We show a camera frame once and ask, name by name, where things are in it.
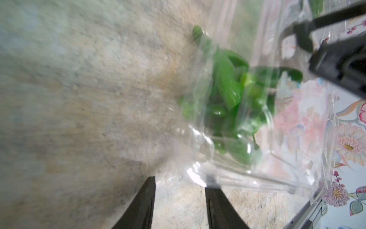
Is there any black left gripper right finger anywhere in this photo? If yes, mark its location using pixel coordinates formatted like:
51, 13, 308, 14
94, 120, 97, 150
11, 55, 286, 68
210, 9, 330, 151
205, 188, 250, 229

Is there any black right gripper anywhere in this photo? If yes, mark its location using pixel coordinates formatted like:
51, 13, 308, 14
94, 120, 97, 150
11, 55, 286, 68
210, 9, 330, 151
279, 1, 366, 99

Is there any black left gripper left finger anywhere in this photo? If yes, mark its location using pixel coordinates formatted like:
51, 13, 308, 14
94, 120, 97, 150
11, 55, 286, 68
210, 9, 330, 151
112, 176, 156, 229

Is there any aluminium rail frame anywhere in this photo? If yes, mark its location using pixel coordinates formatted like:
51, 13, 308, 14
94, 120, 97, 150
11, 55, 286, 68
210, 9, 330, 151
284, 200, 323, 229

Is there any clear pepper clamshell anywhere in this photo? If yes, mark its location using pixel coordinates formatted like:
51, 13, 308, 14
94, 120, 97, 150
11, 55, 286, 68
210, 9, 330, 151
172, 1, 337, 201

